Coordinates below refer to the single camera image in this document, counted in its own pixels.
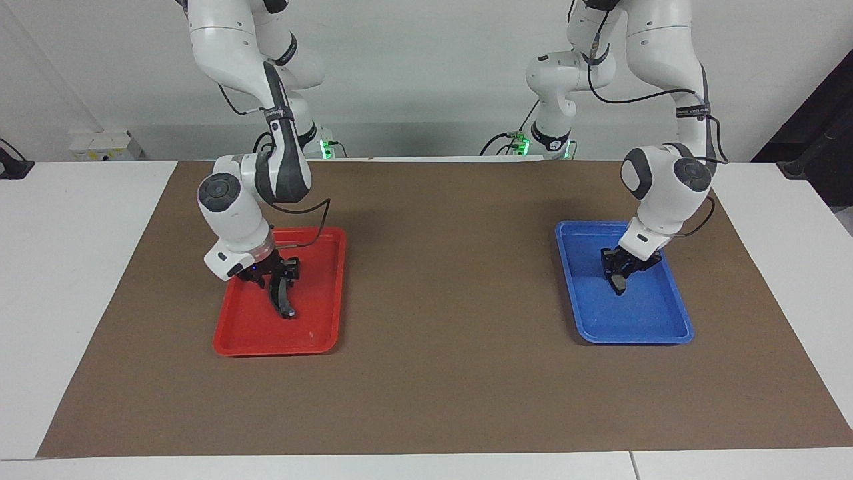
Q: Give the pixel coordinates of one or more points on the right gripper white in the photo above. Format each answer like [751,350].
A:
[223,261]

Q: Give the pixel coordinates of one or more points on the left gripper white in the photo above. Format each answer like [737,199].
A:
[641,244]

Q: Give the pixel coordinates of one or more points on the curved brake shoe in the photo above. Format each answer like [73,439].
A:
[283,303]

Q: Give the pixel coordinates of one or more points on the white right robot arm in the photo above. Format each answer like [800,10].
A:
[230,40]

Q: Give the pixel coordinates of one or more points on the blue plastic tray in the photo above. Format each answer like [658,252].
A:
[646,313]

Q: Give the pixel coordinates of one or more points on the red plastic tray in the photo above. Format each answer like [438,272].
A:
[313,313]

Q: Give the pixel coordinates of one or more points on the green lit base connector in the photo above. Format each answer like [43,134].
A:
[326,148]
[520,144]

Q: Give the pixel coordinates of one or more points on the brown table mat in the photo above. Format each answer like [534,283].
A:
[440,373]

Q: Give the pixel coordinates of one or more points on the white power strip box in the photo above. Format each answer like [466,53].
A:
[103,145]

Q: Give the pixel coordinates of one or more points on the black stand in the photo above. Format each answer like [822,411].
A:
[823,120]

